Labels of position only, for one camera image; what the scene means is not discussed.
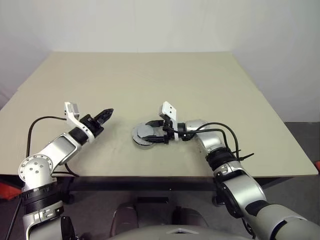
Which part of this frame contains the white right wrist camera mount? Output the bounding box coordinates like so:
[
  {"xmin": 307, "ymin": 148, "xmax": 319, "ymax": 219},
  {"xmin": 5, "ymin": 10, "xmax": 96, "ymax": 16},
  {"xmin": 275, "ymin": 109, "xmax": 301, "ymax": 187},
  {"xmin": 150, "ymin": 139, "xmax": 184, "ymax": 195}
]
[{"xmin": 157, "ymin": 100, "xmax": 182, "ymax": 144}]

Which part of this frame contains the grey robot torso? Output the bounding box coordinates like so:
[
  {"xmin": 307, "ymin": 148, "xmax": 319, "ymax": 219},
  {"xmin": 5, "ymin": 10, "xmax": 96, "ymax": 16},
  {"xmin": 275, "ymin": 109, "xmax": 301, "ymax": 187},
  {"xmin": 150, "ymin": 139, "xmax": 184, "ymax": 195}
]
[{"xmin": 107, "ymin": 224, "xmax": 238, "ymax": 240}]

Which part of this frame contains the black zip tie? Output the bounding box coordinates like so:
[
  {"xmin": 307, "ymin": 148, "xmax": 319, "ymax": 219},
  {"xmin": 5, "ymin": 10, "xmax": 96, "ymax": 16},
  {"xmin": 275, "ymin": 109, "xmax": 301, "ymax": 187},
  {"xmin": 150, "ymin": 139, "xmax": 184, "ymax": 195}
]
[{"xmin": 232, "ymin": 149, "xmax": 256, "ymax": 164}]

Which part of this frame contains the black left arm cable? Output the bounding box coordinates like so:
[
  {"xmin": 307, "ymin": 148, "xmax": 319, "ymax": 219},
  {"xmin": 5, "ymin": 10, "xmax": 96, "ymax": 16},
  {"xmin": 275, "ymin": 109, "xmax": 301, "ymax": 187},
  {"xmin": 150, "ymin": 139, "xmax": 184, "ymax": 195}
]
[{"xmin": 4, "ymin": 115, "xmax": 80, "ymax": 240}]

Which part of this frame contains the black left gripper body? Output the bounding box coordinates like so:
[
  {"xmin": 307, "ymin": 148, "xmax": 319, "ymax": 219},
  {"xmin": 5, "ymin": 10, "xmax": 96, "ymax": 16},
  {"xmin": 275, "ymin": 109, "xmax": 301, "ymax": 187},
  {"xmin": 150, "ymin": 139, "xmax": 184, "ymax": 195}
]
[{"xmin": 79, "ymin": 113, "xmax": 105, "ymax": 137}]

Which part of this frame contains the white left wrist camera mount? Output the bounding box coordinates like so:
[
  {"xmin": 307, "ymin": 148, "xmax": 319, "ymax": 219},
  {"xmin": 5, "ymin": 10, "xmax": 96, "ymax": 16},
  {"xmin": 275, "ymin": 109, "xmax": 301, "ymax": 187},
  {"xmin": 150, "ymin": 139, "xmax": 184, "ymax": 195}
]
[{"xmin": 63, "ymin": 100, "xmax": 96, "ymax": 142}]

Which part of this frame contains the black table frame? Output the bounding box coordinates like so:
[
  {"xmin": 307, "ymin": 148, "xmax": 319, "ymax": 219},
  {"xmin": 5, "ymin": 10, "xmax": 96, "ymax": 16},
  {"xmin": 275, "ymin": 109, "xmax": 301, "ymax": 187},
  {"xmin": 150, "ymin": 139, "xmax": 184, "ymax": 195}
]
[{"xmin": 53, "ymin": 174, "xmax": 294, "ymax": 206}]

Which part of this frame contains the grey motor cover circuit board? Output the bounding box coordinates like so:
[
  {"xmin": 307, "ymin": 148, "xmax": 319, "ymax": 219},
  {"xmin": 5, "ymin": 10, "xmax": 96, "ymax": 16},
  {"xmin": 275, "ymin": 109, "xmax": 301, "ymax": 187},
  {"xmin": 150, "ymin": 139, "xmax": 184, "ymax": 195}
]
[{"xmin": 131, "ymin": 122, "xmax": 162, "ymax": 146}]

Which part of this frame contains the dark rounded shape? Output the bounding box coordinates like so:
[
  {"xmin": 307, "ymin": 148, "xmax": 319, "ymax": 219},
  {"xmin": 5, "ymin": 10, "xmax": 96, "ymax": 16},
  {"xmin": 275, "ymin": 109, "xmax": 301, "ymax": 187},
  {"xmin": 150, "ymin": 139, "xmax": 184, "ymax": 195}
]
[
  {"xmin": 110, "ymin": 202, "xmax": 139, "ymax": 235},
  {"xmin": 172, "ymin": 205, "xmax": 209, "ymax": 229}
]

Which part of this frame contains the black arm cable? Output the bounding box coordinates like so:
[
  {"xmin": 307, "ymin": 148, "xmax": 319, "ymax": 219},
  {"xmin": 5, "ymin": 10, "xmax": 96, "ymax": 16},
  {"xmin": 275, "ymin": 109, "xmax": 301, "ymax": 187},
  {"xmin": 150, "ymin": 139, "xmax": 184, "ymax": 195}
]
[
  {"xmin": 4, "ymin": 115, "xmax": 80, "ymax": 240},
  {"xmin": 162, "ymin": 121, "xmax": 239, "ymax": 157}
]

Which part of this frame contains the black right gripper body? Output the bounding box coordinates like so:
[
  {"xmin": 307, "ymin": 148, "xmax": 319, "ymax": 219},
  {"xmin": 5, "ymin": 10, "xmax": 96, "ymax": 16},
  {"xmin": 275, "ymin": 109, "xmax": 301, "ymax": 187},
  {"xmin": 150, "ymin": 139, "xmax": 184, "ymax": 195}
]
[{"xmin": 161, "ymin": 118, "xmax": 176, "ymax": 145}]

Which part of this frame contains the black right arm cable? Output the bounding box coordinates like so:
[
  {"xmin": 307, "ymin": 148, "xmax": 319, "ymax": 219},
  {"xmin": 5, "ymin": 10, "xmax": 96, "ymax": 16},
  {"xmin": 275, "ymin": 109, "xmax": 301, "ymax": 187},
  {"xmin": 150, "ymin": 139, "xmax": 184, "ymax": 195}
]
[{"xmin": 162, "ymin": 121, "xmax": 239, "ymax": 157}]

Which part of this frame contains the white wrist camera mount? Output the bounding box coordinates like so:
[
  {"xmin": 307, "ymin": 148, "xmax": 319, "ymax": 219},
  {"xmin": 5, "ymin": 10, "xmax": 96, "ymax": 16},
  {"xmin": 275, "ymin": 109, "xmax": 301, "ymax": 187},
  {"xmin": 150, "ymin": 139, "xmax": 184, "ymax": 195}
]
[
  {"xmin": 63, "ymin": 100, "xmax": 96, "ymax": 142},
  {"xmin": 157, "ymin": 100, "xmax": 182, "ymax": 144}
]

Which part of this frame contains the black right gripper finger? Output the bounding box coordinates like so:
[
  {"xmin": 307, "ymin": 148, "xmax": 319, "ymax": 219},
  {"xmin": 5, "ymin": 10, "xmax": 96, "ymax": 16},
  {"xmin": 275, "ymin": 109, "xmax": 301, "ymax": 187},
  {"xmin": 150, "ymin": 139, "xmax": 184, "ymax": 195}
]
[
  {"xmin": 144, "ymin": 119, "xmax": 167, "ymax": 127},
  {"xmin": 145, "ymin": 135, "xmax": 170, "ymax": 144}
]

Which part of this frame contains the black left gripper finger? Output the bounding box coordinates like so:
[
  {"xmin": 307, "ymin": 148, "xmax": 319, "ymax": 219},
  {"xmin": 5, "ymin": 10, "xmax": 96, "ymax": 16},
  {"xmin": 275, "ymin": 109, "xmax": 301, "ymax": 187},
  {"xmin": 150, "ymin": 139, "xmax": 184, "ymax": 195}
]
[
  {"xmin": 95, "ymin": 107, "xmax": 115, "ymax": 121},
  {"xmin": 98, "ymin": 114, "xmax": 113, "ymax": 126}
]

